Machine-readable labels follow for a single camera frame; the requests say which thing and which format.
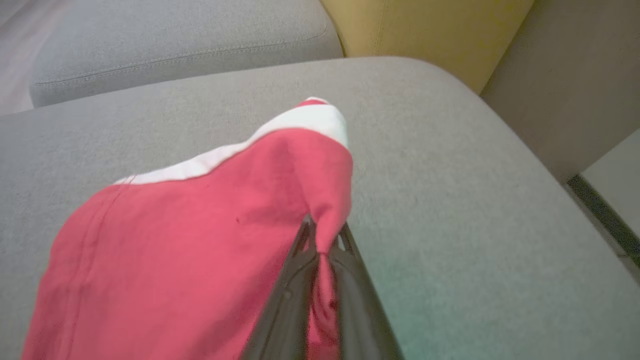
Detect large grey sofa seat cushion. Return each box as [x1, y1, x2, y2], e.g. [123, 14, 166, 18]
[0, 56, 640, 360]

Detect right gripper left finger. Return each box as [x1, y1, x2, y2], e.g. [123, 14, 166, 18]
[240, 214, 321, 360]

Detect red shorts with white stripe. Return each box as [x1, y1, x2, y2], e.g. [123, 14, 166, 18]
[20, 96, 354, 360]

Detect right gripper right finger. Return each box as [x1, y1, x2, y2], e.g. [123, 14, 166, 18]
[327, 222, 407, 360]

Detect small grey sofa cushion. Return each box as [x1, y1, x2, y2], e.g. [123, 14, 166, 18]
[29, 0, 345, 108]

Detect yellow sofa backrest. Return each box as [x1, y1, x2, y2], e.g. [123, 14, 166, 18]
[320, 0, 536, 95]

